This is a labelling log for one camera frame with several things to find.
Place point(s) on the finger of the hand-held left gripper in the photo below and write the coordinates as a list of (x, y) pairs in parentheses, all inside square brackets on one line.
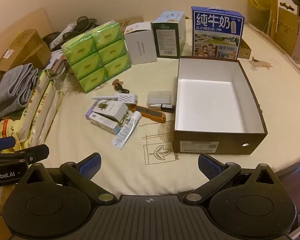
[(27, 155), (2, 143)]

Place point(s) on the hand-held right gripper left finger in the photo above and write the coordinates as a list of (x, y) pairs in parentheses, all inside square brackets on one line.
[(90, 165)]

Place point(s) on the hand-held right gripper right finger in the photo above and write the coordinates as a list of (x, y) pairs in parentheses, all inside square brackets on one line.
[(210, 165)]

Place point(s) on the brown shoe box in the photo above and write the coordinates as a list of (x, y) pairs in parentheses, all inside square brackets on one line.
[(240, 142)]

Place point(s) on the blue and white small box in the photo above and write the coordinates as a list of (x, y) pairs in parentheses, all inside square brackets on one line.
[(105, 125)]

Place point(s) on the white toothpaste tube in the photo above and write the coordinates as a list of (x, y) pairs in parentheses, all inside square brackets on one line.
[(126, 130)]

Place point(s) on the small white printed box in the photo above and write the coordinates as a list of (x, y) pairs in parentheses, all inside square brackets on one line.
[(115, 110)]

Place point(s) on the white wifi repeater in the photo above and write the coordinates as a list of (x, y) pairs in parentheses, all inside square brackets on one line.
[(126, 98)]

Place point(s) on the orange utility knife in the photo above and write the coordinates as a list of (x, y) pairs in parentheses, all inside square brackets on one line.
[(150, 113)]

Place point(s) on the clear plastic case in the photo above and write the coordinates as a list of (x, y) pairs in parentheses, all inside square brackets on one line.
[(158, 96)]

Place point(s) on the yellow printed bag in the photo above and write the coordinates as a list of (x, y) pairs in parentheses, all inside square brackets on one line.
[(8, 132)]

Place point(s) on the cream printed bed sheet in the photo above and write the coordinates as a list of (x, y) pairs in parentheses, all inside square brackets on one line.
[(130, 165)]

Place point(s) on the row of beige food packets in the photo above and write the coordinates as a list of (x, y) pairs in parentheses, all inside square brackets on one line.
[(40, 110)]

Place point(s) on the grey folded cloth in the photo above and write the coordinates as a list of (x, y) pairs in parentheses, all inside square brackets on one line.
[(12, 90)]

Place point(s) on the small dark brown bottle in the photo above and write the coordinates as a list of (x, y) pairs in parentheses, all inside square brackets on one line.
[(168, 107)]

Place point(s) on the small white bottle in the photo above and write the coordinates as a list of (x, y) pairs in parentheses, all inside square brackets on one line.
[(155, 106)]

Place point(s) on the stack of small boxes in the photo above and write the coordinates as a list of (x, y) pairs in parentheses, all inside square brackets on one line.
[(57, 65)]

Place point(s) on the large brown cardboard box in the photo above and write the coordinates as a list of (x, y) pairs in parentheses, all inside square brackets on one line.
[(22, 47)]

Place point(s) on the bundle of green tissue packs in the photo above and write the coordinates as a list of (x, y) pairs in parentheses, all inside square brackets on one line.
[(90, 62)]

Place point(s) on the small brown cardboard box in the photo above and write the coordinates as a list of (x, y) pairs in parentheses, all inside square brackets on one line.
[(245, 50)]

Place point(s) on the plain white box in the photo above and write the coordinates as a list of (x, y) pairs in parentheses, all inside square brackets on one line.
[(140, 47)]

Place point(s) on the blue milk carton box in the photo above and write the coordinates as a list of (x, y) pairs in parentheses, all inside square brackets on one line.
[(215, 30)]

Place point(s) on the dark green box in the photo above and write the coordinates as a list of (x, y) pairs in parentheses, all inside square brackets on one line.
[(165, 37)]

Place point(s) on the flat cardboard box behind tissues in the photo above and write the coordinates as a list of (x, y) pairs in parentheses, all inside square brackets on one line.
[(132, 20)]

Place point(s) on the brown cardboard carton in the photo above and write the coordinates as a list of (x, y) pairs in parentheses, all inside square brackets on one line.
[(285, 22)]

